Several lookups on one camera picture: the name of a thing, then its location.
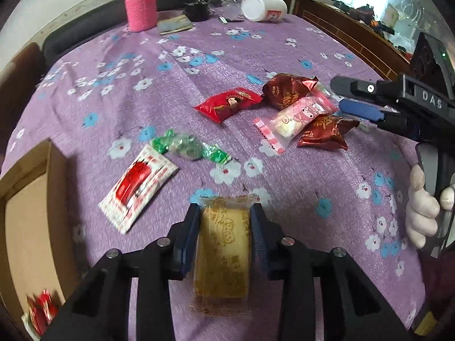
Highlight dark red foil packet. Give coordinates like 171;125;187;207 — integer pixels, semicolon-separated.
297;114;359;151
262;73;319;110

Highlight yellow cake snack packet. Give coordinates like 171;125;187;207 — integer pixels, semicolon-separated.
191;195;257;318

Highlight white red snack packet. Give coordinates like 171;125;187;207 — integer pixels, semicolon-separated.
98;145;179;234

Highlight pink marshmallow packet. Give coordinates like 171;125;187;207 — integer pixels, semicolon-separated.
254;88;337;154

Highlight green candy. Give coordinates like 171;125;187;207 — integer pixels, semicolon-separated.
151;129;231;165

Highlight bright red snack packet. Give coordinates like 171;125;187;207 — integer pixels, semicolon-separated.
194;88;262;124

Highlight white gloved right hand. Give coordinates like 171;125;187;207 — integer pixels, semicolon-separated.
405;164;454;249

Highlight purple floral tablecloth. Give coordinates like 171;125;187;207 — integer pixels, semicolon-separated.
1;16;425;327

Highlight white plastic jar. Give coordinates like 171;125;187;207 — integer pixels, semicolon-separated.
241;0;288;22

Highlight cardboard box tray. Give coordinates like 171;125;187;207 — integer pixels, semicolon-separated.
1;139;81;336

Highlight black small object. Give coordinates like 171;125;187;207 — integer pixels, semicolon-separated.
184;0;210;22

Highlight small booklet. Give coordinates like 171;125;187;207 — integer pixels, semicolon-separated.
157;14;194;36

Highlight black leather sofa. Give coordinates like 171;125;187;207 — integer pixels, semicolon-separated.
42;0;257;69

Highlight pink sleeved water bottle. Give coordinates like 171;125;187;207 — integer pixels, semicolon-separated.
125;0;158;32

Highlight brown armchair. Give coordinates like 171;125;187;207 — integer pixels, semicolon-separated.
0;42;44;155

